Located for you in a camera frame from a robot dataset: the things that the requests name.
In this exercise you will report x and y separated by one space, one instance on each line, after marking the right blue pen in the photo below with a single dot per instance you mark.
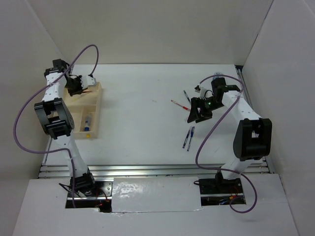
190 137

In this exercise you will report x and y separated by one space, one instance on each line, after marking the left blue pen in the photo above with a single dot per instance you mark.
187 136

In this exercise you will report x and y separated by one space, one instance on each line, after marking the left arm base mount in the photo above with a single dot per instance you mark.
100 198

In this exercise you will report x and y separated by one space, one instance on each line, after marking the blue pen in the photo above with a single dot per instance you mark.
190 137
187 136

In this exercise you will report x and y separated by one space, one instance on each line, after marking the far blue white tape roll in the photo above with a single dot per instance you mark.
218 74

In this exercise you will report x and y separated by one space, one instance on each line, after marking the cream compartment organizer tray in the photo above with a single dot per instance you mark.
90 103

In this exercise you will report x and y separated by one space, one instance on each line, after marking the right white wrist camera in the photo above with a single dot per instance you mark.
202 91

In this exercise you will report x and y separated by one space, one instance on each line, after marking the aluminium front rail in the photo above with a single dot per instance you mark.
130 171

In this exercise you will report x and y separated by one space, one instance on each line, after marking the dark green pen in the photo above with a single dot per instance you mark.
187 97

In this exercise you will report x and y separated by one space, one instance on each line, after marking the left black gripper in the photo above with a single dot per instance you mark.
78 79

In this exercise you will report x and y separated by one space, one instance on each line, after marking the red pen with clip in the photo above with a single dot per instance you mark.
184 107

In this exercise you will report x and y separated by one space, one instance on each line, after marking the blue cap glue bottle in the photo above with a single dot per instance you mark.
88 122

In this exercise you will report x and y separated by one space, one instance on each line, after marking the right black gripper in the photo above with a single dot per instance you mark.
197 102

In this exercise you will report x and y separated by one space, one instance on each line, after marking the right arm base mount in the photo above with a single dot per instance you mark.
218 191

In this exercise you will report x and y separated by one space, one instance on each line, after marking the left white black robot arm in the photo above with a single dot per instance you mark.
57 121

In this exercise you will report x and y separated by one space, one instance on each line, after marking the white foil cover sheet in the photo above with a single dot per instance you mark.
155 194

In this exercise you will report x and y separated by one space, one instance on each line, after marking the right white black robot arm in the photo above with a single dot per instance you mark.
252 139

